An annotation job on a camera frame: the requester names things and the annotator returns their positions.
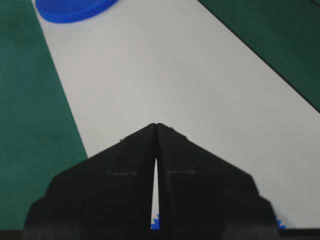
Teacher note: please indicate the white rectangular board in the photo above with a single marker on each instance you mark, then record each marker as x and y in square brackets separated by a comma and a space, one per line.
[173, 62]

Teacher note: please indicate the small blue gear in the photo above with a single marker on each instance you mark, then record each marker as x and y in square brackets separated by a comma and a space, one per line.
[155, 224]

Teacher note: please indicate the green cloth table cover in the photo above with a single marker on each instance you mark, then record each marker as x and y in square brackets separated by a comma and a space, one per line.
[38, 133]

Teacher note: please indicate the large blue gear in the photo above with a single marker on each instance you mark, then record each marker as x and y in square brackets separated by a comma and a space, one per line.
[70, 11]

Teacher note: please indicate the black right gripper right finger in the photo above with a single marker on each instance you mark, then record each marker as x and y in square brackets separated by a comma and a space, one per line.
[203, 197]

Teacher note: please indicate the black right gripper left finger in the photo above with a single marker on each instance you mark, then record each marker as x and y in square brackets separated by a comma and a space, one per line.
[106, 197]

